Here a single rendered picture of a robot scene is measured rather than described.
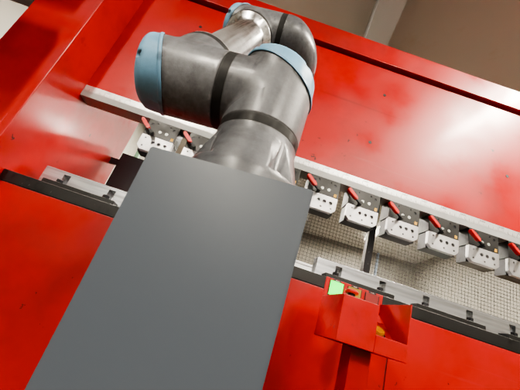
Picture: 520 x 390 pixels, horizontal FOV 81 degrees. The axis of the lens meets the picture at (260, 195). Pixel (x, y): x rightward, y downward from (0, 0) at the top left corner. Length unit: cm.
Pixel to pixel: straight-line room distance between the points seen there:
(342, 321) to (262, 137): 62
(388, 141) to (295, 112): 133
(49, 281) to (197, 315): 104
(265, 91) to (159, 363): 32
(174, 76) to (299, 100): 17
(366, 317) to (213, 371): 68
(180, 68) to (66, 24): 127
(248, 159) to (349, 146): 129
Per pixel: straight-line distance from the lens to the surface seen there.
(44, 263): 131
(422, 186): 170
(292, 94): 43
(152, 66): 47
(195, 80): 45
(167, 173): 33
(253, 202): 30
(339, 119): 167
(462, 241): 177
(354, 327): 90
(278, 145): 38
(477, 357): 152
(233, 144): 36
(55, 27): 170
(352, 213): 145
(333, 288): 105
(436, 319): 143
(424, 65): 215
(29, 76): 156
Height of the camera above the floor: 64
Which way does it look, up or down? 22 degrees up
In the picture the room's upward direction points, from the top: 18 degrees clockwise
